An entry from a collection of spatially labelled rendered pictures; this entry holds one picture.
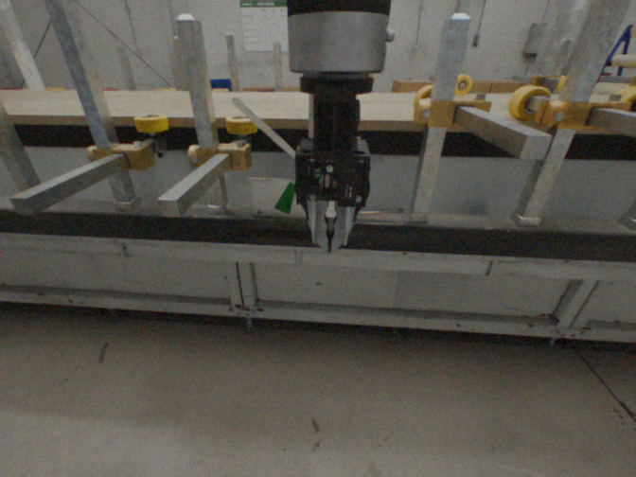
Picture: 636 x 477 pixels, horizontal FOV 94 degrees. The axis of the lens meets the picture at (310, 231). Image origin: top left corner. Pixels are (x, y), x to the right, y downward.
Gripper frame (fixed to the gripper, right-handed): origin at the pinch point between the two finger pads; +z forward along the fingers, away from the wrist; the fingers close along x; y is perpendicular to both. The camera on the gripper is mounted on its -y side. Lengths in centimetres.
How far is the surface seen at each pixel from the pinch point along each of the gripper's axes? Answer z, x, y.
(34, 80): -11, -160, -128
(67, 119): -6, -78, -50
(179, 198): -2.9, -23.5, -5.8
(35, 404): 83, -100, -16
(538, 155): -11.0, 25.7, -4.9
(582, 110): -13, 47, -30
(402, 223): 12.6, 16.9, -29.6
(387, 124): -6, 14, -50
